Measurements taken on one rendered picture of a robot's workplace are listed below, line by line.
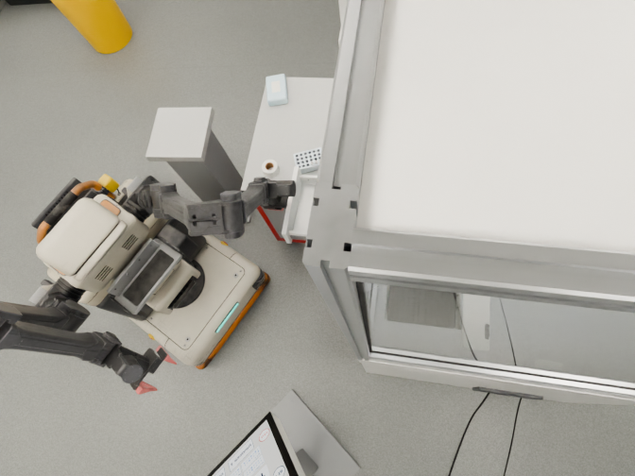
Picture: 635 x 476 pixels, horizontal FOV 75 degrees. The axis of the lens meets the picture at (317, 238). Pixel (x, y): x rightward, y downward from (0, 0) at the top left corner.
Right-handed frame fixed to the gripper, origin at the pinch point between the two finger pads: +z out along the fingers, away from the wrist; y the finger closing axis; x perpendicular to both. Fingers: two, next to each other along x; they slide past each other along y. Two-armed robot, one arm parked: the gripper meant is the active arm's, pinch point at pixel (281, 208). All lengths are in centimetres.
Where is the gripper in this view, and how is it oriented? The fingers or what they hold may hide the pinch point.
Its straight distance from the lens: 161.5
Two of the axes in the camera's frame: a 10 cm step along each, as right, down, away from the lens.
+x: 1.7, -9.4, 3.0
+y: 9.7, 0.9, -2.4
